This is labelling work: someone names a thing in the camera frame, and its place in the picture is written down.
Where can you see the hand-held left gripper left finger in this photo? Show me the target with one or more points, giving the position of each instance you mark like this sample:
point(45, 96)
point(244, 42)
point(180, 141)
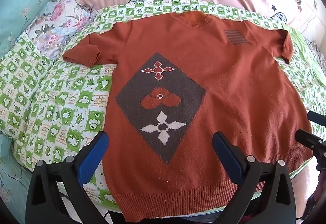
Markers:
point(93, 155)

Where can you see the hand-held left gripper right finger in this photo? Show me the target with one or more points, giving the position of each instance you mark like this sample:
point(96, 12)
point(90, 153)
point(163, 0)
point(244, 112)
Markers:
point(228, 155)

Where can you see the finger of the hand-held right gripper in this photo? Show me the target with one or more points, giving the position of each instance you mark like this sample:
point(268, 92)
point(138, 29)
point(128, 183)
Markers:
point(307, 137)
point(317, 117)

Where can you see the orange knitted sweater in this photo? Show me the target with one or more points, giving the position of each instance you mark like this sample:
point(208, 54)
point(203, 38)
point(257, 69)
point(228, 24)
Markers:
point(229, 86)

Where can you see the green checked cartoon blanket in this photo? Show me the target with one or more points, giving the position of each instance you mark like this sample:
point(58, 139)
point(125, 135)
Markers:
point(63, 101)

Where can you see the teal floral bedsheet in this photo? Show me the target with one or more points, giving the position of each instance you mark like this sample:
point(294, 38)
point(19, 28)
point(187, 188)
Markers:
point(10, 175)

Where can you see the green checked pillow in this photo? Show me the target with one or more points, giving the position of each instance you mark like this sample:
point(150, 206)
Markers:
point(15, 73)

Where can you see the white pink floral pillow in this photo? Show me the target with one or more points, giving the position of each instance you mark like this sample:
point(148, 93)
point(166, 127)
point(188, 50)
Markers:
point(61, 22)

